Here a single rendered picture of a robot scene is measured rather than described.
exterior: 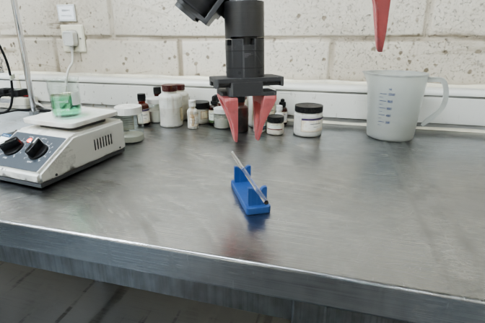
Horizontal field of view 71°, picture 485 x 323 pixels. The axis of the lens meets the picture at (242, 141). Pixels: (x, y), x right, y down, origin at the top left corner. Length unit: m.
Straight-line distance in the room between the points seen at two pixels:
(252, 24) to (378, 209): 0.31
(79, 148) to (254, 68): 0.33
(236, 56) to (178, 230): 0.25
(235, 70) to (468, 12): 0.67
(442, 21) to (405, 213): 0.60
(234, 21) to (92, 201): 0.32
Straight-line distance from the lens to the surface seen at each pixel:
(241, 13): 0.49
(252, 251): 0.40
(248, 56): 0.49
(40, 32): 1.37
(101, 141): 0.68
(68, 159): 0.63
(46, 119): 0.69
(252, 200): 0.46
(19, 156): 0.66
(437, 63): 1.01
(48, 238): 0.50
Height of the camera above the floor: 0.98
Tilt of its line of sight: 17 degrees down
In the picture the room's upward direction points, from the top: straight up
